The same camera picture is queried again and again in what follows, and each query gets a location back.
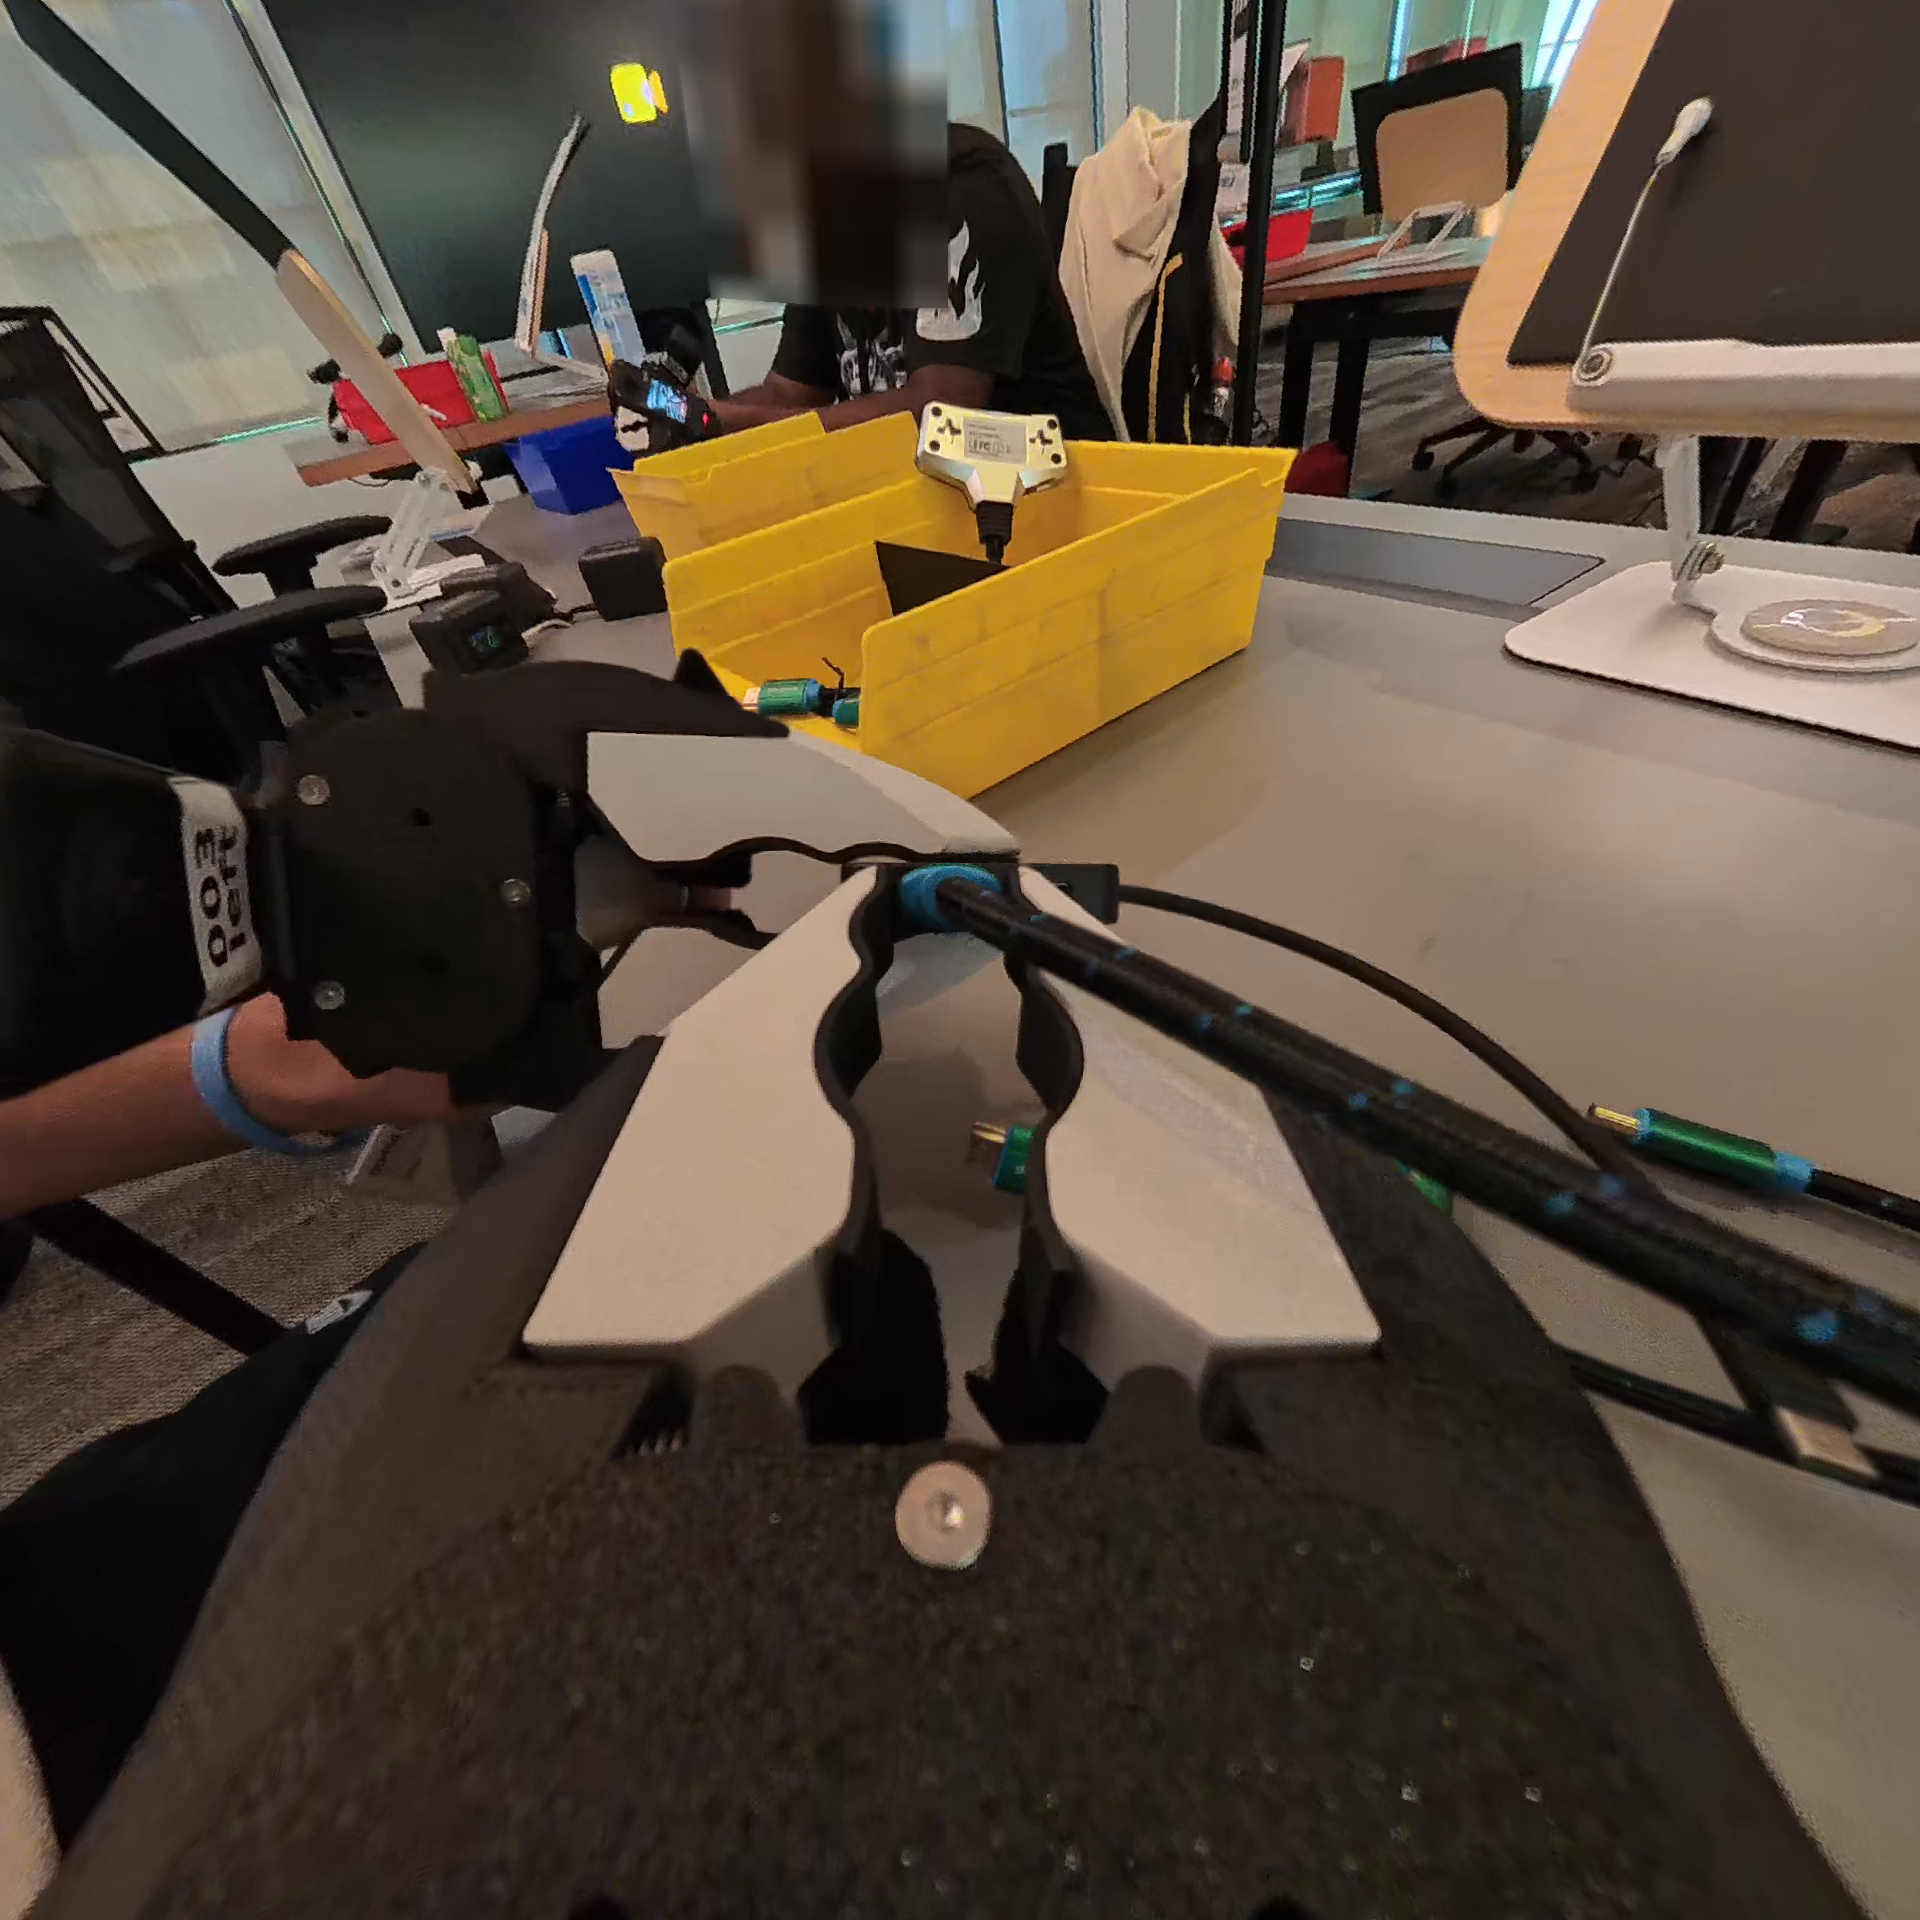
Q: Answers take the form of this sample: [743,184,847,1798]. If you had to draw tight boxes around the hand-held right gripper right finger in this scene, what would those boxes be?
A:
[1021,888,1382,1369]

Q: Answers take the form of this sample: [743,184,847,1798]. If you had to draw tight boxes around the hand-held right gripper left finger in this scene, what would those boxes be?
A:
[523,871,891,1363]

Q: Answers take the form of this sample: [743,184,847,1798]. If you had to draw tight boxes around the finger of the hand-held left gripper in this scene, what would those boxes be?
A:
[574,841,821,962]
[584,731,1026,873]

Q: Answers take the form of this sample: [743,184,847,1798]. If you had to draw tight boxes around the yellow divided storage bin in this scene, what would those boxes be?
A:
[660,438,1302,801]

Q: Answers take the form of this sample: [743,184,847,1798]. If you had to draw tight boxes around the HDMI switch with black cable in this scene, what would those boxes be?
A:
[912,399,1074,571]

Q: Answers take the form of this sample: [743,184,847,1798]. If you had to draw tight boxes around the person's left forearm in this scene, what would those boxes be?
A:
[0,1034,229,1220]

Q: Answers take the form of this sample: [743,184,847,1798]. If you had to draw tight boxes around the grey desk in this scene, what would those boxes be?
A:
[133,434,1920,1920]

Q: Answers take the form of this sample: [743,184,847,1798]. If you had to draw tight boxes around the person's left hand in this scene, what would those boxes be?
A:
[225,992,461,1130]

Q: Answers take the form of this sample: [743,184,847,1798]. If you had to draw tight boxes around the black charger with display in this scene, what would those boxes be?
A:
[409,588,534,675]

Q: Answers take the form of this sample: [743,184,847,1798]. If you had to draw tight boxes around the black power adapter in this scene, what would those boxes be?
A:
[577,535,673,625]

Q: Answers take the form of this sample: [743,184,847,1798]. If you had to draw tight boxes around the blue wristband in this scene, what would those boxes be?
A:
[187,1003,370,1160]

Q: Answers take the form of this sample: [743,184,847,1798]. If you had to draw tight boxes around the small blue bin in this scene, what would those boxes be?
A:
[502,416,636,517]

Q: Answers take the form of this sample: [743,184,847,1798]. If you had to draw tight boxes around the black office chair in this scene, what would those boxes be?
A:
[0,306,397,753]

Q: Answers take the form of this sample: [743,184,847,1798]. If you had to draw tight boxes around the red bin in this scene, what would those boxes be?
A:
[330,357,486,441]

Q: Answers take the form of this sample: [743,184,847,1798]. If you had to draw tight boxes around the wooden book stand white base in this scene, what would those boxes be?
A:
[1351,42,1531,270]
[274,247,504,610]

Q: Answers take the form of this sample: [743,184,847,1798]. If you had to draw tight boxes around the cream hooded jacket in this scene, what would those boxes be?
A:
[1057,105,1250,449]

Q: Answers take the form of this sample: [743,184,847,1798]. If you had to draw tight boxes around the person's dark clothing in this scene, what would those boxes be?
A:
[0,1245,439,1854]

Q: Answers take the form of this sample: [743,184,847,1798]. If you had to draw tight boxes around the large black screen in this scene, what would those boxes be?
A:
[254,0,731,350]

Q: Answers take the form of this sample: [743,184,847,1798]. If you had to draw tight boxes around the black pole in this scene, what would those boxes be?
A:
[1236,0,1291,445]

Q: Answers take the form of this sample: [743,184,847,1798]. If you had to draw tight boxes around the black board on stand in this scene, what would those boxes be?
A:
[1452,0,1920,753]

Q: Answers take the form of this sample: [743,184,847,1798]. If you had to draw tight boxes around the thin black cable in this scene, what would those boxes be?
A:
[1021,859,1920,1502]

